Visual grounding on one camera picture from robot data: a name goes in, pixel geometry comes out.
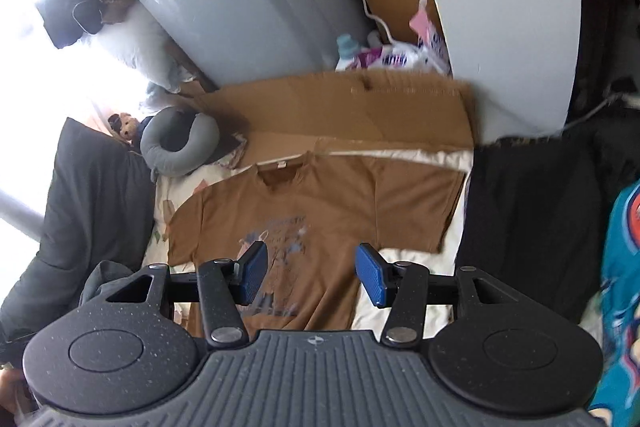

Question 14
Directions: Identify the small teddy bear toy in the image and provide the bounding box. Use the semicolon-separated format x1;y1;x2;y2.
107;113;142;146

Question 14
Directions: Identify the blue denim garment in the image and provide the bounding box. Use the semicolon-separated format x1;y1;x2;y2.
78;260;134;306

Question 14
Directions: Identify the dark grey pillow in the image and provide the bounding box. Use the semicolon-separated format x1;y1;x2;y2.
1;118;155;345

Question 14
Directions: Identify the person's left hand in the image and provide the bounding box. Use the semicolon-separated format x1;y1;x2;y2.
1;367;30;426

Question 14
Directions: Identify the black folded garment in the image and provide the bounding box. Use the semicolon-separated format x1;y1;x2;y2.
457;110;639;323

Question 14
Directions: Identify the brown printed t-shirt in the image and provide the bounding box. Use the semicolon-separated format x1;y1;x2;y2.
167;150;469;341

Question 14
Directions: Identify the white pillow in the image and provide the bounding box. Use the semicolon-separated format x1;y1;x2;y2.
113;2;194;93

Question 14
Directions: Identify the purple white plastic package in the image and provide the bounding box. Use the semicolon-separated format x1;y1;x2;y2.
354;43;450;75

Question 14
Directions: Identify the detergent bottle with teal cap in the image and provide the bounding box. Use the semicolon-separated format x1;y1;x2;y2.
335;34;360;70

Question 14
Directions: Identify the floral patterned folded cloth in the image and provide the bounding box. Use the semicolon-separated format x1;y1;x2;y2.
215;133;247;170

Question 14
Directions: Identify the grey u-shaped neck pillow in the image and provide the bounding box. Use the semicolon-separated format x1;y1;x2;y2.
140;107;220;182

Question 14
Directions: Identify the cream bear print bedsheet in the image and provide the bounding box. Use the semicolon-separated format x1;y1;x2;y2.
150;146;476;338

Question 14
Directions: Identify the teal patterned garment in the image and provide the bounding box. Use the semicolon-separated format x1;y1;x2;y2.
589;183;640;426

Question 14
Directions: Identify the brown cardboard sheet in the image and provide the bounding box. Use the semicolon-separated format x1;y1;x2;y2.
178;69;476;166

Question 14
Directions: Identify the white curved board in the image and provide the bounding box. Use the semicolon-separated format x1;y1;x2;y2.
435;0;582;143

